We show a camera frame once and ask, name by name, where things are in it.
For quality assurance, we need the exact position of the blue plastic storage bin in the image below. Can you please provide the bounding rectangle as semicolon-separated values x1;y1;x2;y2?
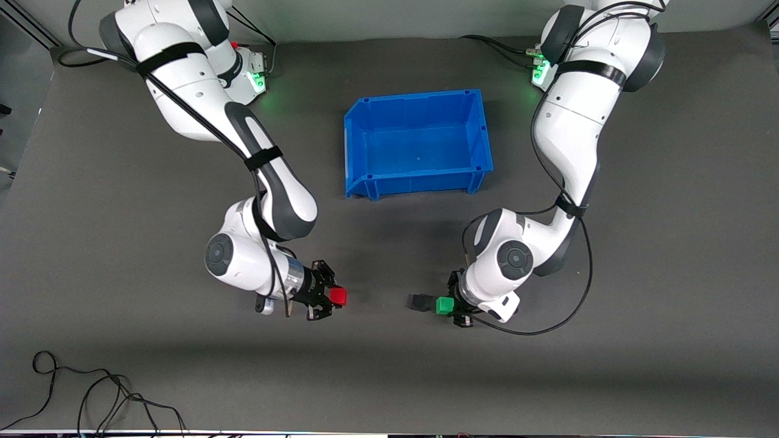
344;89;494;201

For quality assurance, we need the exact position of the black left arm base cable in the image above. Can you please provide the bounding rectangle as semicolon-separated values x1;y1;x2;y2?
461;35;543;68

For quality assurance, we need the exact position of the dark grey table mat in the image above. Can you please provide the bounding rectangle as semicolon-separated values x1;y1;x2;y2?
0;24;779;436

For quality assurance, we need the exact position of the loose black cable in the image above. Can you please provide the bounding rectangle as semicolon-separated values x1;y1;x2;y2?
0;351;186;436

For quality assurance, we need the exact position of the black arm base cable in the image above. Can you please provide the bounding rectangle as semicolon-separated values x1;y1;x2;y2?
461;35;543;68
228;7;278;77

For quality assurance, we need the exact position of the black right arm base cable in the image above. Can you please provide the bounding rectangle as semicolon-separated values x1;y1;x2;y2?
228;7;278;77

